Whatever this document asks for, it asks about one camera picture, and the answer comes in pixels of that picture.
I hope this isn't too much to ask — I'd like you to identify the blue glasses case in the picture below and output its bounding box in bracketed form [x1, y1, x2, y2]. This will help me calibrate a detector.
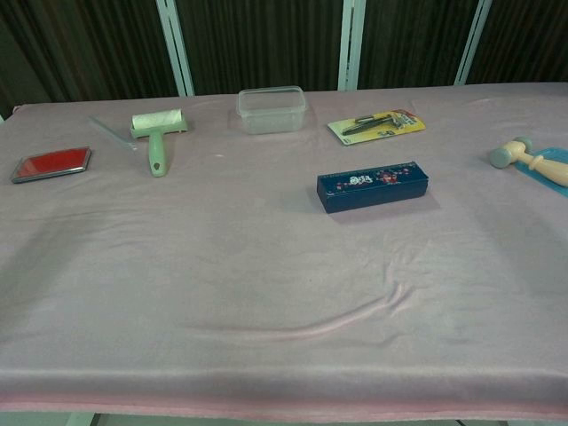
[316, 160, 430, 215]

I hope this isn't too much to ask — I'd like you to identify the pink tablecloth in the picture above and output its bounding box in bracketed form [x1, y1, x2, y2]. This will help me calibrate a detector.
[0, 82, 568, 421]

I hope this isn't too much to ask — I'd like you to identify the clear plastic container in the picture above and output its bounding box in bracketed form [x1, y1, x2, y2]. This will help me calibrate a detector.
[236, 85, 310, 136]

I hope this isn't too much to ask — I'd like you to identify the razor in yellow blister pack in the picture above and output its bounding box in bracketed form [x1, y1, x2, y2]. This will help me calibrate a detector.
[327, 107, 427, 146]

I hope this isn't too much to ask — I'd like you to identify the green lint roller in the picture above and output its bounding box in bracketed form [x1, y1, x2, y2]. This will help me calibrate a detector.
[130, 107, 190, 178]

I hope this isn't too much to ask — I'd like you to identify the wooden massage mallet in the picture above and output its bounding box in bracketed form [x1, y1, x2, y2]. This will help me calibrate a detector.
[489, 137, 568, 188]

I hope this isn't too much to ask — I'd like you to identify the red ink stamp pad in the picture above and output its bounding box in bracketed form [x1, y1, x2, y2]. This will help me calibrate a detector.
[10, 146, 92, 185]

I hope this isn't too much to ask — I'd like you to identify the blue plastic lid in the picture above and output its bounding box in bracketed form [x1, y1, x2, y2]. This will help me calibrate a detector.
[518, 146, 568, 201]

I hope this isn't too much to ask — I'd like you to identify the white metal frame post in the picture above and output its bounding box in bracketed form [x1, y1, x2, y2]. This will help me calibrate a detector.
[455, 0, 493, 86]
[156, 0, 195, 97]
[337, 0, 366, 91]

